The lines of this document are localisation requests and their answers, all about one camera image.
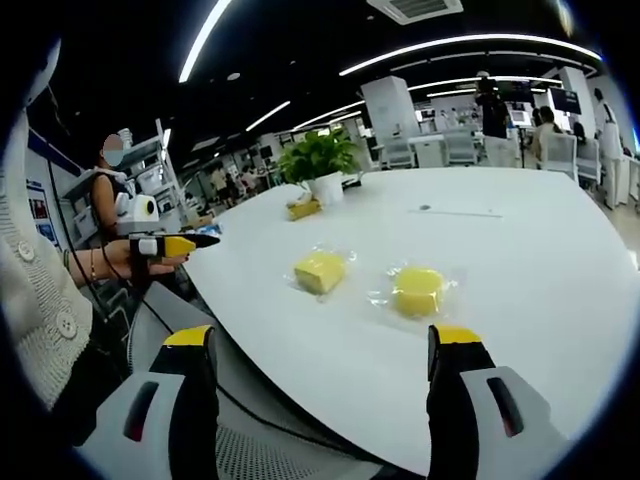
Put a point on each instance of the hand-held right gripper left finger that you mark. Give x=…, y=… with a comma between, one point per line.
x=150, y=430

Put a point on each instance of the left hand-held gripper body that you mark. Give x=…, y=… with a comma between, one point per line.
x=131, y=215

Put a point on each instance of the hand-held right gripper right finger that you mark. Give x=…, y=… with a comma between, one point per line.
x=480, y=430

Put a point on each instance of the small yellow silicone block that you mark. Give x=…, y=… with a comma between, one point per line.
x=304, y=210

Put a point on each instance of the square yellow silicone block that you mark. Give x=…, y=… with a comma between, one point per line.
x=320, y=271

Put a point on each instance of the round yellow silicone block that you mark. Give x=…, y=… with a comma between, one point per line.
x=419, y=292

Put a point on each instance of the person's left hand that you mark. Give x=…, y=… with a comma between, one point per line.
x=120, y=260

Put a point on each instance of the blue white packet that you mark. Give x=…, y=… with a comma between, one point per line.
x=210, y=230

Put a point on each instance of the grey metal shelf rack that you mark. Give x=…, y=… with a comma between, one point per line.
x=150, y=180

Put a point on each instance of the person's white knitted cardigan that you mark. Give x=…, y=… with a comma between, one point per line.
x=35, y=300

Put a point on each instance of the grey mesh office chair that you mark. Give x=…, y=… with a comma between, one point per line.
x=280, y=460

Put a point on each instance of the green potted plant white pot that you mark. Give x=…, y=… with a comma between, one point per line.
x=320, y=155

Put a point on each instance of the small black object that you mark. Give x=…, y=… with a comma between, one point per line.
x=352, y=182

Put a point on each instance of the long ceiling light strip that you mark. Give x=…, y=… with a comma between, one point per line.
x=205, y=37
x=470, y=47

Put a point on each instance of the white office chair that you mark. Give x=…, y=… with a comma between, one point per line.
x=400, y=152
x=460, y=147
x=561, y=152

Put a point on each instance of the white pillar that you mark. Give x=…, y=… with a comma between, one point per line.
x=390, y=107

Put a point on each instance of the ceiling air vent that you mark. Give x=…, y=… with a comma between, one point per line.
x=415, y=10

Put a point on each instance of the dark monitor screen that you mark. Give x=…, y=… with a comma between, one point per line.
x=571, y=101

